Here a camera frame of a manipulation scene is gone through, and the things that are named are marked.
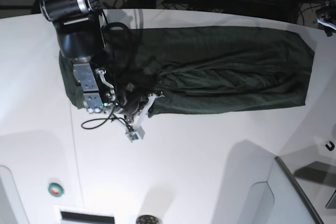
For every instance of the black perforated round object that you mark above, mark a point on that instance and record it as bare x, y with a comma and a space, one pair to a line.
147, 219

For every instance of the black U-shaped hook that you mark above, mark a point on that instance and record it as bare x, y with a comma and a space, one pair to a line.
330, 146

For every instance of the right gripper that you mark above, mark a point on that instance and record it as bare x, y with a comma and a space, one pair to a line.
133, 105

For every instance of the green tape roll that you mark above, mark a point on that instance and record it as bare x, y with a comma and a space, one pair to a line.
55, 189

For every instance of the grey metal tray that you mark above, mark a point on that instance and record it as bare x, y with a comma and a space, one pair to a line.
316, 178

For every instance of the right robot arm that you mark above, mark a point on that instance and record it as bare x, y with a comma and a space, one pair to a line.
76, 37

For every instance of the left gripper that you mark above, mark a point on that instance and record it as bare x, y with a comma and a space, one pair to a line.
326, 14

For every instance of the dark green t-shirt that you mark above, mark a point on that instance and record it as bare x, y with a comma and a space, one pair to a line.
208, 70

